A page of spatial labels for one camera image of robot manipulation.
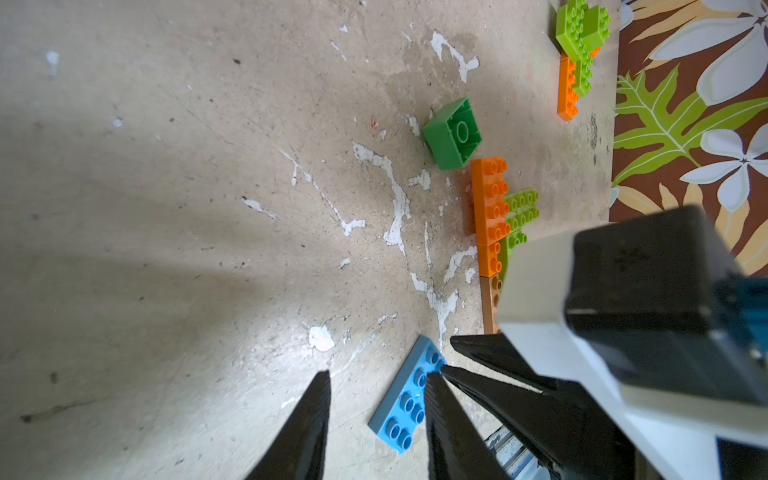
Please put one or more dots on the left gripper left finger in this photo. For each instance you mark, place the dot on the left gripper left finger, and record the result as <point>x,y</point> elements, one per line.
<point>298,451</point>

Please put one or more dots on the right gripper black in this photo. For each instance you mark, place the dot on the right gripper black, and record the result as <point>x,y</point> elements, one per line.
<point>558,421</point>

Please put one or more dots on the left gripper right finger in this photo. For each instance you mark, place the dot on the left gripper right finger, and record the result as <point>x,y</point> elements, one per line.
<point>456,451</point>

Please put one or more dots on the blue lego plate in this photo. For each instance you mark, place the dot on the blue lego plate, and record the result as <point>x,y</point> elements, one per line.
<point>402,410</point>

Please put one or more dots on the tan lego brick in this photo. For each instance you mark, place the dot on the tan lego brick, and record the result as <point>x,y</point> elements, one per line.
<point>490,296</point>

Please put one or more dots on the lime lego brick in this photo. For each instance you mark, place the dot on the lime lego brick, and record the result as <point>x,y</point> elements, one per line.
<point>522,208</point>
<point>508,244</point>
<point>581,29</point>

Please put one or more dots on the dark green square lego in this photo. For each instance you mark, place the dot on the dark green square lego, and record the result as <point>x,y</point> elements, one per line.
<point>453,135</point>

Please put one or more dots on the orange lego brick long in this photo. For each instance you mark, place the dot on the orange lego brick long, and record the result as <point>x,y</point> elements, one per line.
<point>567,107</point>

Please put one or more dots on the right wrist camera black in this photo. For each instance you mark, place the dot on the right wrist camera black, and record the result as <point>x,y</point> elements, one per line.
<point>656,320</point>

